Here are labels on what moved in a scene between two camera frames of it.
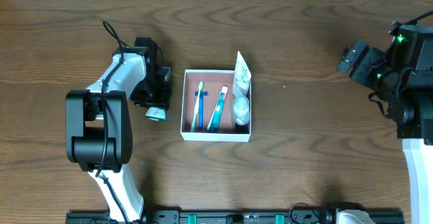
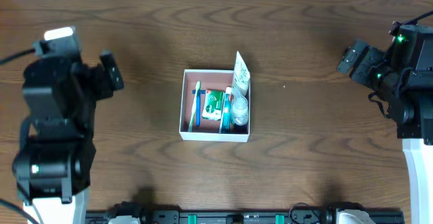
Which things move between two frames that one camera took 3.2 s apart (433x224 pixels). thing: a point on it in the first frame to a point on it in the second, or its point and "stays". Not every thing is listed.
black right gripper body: (354, 60) stays
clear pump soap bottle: (241, 107) stays
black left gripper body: (162, 91) to (110, 70)
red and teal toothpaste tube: (213, 124) to (227, 113)
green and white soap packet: (155, 114) to (213, 104)
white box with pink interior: (213, 81) stays
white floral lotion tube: (242, 76) stays
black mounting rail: (306, 216) stays
